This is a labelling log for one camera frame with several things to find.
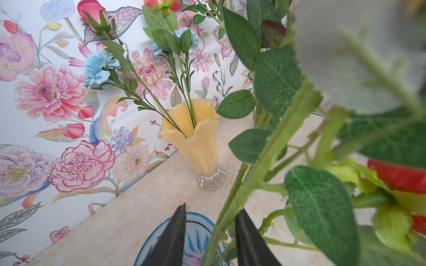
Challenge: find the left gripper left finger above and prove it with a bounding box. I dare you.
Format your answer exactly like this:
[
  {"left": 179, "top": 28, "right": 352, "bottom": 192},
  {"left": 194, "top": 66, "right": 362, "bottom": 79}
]
[{"left": 142, "top": 204, "right": 186, "bottom": 266}]

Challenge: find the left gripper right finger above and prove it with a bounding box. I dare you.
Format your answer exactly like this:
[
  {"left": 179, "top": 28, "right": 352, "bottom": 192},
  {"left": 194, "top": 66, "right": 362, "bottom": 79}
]
[{"left": 235, "top": 209, "right": 281, "bottom": 266}]

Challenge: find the light blue rose stem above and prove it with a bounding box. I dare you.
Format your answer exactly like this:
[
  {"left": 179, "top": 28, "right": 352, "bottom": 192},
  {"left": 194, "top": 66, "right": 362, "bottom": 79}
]
[{"left": 201, "top": 0, "right": 426, "bottom": 266}]

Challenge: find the red rose stem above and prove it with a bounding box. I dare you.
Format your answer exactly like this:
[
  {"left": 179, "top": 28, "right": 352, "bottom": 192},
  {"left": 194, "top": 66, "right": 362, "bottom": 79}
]
[{"left": 326, "top": 158, "right": 426, "bottom": 256}]

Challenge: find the blue purple glass vase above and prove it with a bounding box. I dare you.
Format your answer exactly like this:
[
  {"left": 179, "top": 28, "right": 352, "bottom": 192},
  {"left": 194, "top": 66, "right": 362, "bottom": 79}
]
[{"left": 134, "top": 212, "right": 215, "bottom": 266}]

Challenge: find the yellow ruffled glass vase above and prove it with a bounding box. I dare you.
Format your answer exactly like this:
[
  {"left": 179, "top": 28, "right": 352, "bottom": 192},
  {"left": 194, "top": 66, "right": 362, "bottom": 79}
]
[{"left": 158, "top": 99, "right": 226, "bottom": 191}]

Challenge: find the pink rose blue carnation bouquet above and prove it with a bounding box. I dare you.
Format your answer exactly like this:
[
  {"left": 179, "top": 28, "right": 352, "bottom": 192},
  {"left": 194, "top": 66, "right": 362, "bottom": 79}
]
[{"left": 77, "top": 0, "right": 214, "bottom": 137}]

